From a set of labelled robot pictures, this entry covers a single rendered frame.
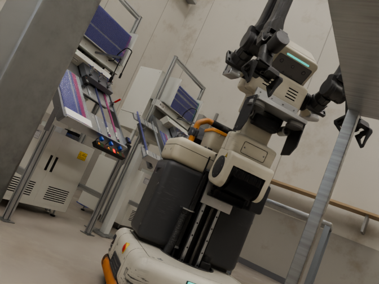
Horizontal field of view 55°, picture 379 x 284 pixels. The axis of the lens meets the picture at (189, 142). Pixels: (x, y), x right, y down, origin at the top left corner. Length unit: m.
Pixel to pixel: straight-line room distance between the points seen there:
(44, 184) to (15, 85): 2.77
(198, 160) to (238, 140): 0.29
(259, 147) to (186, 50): 5.89
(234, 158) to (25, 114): 1.38
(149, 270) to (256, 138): 0.71
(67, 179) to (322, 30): 4.93
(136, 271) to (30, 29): 1.32
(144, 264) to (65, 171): 1.70
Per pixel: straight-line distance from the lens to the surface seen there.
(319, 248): 2.95
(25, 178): 2.45
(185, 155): 1.77
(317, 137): 5.83
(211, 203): 1.73
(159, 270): 1.48
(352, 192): 5.56
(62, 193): 3.09
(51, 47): 0.20
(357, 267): 5.44
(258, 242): 5.66
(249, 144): 1.61
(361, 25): 0.71
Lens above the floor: 0.54
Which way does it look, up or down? 8 degrees up
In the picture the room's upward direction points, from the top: 23 degrees clockwise
